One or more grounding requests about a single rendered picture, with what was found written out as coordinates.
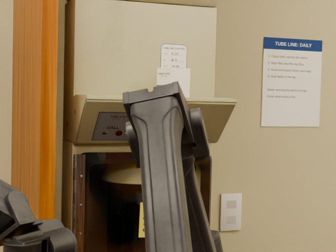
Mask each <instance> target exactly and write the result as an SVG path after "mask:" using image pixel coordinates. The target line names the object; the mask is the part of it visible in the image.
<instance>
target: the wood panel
mask: <svg viewBox="0 0 336 252"><path fill-rule="evenodd" d="M58 1H59V0H13V52H12V130H11V186H13V187H14V188H16V189H18V190H19V191H21V192H22V193H23V194H24V195H25V197H26V198H27V200H28V202H29V205H30V209H31V211H32V213H33V215H34V217H35V219H36V220H38V219H42V220H51V219H55V184H56V123H57V62H58Z"/></svg>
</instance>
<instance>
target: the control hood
mask: <svg viewBox="0 0 336 252"><path fill-rule="evenodd" d="M185 99H186V101H187V104H188V107H189V109H190V110H191V109H196V108H201V113H202V117H203V121H204V125H205V129H206V134H207V138H208V143H217V142H218V140H219V138H220V136H221V134H222V132H223V130H224V128H225V126H226V124H227V122H228V120H229V118H230V116H231V114H232V112H233V110H234V108H235V106H236V104H237V100H236V99H235V98H212V97H185ZM99 112H124V113H126V110H125V108H124V105H123V96H122V95H85V94H75V96H73V142H74V143H76V144H128V143H129V142H128V140H92V137H93V133H94V130H95V126H96V122H97V119H98V115H99Z"/></svg>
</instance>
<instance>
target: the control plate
mask: <svg viewBox="0 0 336 252"><path fill-rule="evenodd" d="M127 122H130V120H129V118H128V115H127V113H126V112H99V114H98V117H97V121H96V125H95V128H94V132H93V136H92V139H91V140H92V141H128V138H127V135H126V123H127ZM104 131H106V132H107V134H102V132H104ZM117 131H122V135H120V136H117V135H116V132H117Z"/></svg>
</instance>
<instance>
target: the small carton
mask: <svg viewBox="0 0 336 252"><path fill-rule="evenodd" d="M190 71H191V69H190V68H176V67H162V68H157V80H156V86H161V85H166V84H171V83H172V82H177V81H178V83H179V85H180V87H181V90H182V92H183V94H184V97H185V98H189V97H190Z"/></svg>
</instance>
